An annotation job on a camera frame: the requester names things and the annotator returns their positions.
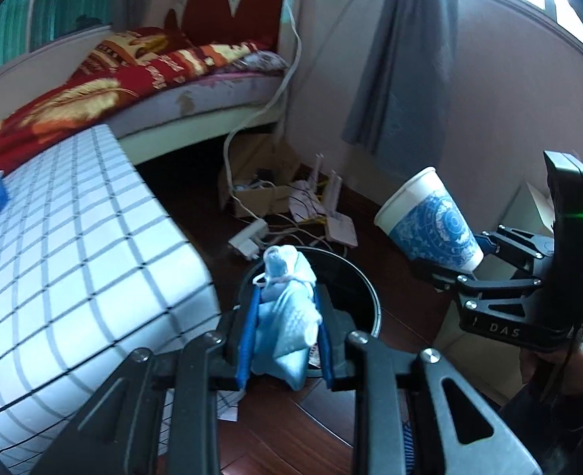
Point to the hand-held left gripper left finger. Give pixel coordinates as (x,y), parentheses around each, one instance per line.
(247,341)

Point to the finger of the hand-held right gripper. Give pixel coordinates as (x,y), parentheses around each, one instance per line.
(489,287)
(514,242)

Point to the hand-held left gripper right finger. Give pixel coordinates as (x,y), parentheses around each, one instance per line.
(323,351)

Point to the blue face mask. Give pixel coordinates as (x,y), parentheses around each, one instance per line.
(286,326)

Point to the black round bin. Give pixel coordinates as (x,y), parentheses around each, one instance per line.
(351,297)

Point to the small printed paper scrap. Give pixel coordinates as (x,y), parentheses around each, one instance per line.
(315,357)

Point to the white paper scrap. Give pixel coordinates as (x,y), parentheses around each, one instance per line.
(229,408)

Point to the white power strip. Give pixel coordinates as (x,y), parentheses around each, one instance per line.
(249,237)

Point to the white router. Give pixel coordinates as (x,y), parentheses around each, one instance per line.
(304,198)
(343,230)

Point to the open cardboard box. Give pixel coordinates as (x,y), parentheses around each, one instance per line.
(271,198)

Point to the white checked table cover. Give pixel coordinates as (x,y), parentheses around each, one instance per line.
(73,257)

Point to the grey hanging curtain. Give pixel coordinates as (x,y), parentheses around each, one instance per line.
(400,59)

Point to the grey purple mattress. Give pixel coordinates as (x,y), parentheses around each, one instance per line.
(222,94)

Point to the grey fuzzy pillow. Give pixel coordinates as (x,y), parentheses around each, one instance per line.
(262,61)

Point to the red gold printed blanket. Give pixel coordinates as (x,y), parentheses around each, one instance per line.
(98,84)

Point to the window with green curtain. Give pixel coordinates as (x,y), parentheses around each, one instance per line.
(64,5)

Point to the white bed frame red headboard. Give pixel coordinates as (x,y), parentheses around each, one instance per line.
(197,133)

